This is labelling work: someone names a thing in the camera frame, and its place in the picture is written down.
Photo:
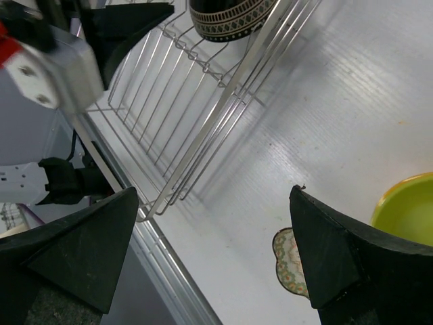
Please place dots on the small flower patterned dish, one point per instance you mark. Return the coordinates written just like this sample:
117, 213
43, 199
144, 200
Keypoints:
288, 265

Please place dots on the lime green plastic bowl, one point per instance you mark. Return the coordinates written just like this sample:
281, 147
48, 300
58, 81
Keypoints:
405, 210

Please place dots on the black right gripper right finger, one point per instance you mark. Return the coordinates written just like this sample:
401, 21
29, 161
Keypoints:
356, 274

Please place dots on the aluminium front rail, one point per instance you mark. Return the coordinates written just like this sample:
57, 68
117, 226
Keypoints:
154, 283

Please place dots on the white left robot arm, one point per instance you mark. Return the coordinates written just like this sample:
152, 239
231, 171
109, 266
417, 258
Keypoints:
49, 180

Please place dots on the metal wire dish rack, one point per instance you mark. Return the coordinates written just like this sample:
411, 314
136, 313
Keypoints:
177, 97

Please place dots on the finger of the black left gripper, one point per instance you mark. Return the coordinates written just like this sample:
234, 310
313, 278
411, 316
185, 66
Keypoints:
112, 31

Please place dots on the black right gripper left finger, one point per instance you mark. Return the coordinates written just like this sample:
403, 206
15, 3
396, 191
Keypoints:
66, 271

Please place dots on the dark patterned ceramic bowl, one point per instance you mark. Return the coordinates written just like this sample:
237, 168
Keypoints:
222, 21

